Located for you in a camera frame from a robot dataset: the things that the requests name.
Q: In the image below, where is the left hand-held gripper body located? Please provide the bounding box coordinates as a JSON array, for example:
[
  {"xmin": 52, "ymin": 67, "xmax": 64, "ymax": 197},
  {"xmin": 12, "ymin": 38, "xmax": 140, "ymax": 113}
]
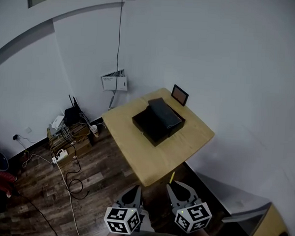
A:
[{"xmin": 103, "ymin": 200, "xmax": 144, "ymax": 236}]

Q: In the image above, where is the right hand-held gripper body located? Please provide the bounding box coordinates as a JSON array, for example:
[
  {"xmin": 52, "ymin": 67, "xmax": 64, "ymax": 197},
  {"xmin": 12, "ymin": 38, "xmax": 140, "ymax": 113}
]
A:
[{"xmin": 170, "ymin": 196, "xmax": 213, "ymax": 234}]

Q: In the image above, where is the black box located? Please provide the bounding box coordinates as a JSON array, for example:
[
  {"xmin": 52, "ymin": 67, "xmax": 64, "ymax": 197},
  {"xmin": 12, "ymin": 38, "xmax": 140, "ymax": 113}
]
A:
[{"xmin": 131, "ymin": 101, "xmax": 187, "ymax": 149}]

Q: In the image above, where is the light wooden table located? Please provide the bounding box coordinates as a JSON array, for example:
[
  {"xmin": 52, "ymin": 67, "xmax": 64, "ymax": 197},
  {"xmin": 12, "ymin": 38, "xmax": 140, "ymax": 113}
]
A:
[{"xmin": 98, "ymin": 84, "xmax": 218, "ymax": 191}]

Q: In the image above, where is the paper cup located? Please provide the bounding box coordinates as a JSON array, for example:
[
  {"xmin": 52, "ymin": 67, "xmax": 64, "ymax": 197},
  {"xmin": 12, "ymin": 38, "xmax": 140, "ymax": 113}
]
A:
[{"xmin": 89, "ymin": 124, "xmax": 100, "ymax": 138}]

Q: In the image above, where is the white power strip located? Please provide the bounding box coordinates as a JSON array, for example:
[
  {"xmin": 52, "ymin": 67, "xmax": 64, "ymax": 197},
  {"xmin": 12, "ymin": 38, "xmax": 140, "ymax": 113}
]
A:
[{"xmin": 51, "ymin": 148, "xmax": 69, "ymax": 165}]

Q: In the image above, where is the black framed picture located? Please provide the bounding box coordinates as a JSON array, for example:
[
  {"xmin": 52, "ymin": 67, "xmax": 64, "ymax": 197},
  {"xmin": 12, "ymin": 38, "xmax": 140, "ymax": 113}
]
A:
[{"xmin": 170, "ymin": 84, "xmax": 190, "ymax": 107}]

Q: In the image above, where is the black router with antennas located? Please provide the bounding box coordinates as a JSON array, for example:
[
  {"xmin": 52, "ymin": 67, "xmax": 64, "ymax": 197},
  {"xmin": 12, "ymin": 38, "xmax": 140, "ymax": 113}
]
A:
[{"xmin": 63, "ymin": 94, "xmax": 83, "ymax": 127}]

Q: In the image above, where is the white network device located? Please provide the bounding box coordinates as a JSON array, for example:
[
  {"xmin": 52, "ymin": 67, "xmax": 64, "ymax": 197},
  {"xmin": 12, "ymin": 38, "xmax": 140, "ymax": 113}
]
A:
[{"xmin": 51, "ymin": 114, "xmax": 65, "ymax": 132}]

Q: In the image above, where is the black looped floor cable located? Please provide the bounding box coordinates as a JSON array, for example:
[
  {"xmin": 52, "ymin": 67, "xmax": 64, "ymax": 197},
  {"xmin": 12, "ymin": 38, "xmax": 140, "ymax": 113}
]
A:
[{"xmin": 64, "ymin": 144, "xmax": 93, "ymax": 201}]

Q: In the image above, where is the white floor cable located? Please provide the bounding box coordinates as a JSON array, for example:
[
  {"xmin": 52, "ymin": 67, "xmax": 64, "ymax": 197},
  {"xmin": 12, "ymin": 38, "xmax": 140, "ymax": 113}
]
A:
[{"xmin": 18, "ymin": 152, "xmax": 87, "ymax": 236}]

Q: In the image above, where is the long black floor cable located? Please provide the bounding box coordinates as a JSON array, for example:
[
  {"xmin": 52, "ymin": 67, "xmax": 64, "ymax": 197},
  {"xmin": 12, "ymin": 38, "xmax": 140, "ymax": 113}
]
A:
[{"xmin": 15, "ymin": 191, "xmax": 64, "ymax": 236}]

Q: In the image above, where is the white wall panel box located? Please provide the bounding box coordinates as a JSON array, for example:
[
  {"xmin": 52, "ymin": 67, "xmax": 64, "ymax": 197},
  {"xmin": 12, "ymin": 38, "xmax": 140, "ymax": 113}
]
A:
[{"xmin": 100, "ymin": 68, "xmax": 129, "ymax": 93}]

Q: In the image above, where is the thin black wall cable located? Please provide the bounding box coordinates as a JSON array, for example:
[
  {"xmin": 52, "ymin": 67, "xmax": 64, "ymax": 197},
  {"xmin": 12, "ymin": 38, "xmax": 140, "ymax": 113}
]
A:
[{"xmin": 109, "ymin": 0, "xmax": 125, "ymax": 111}]

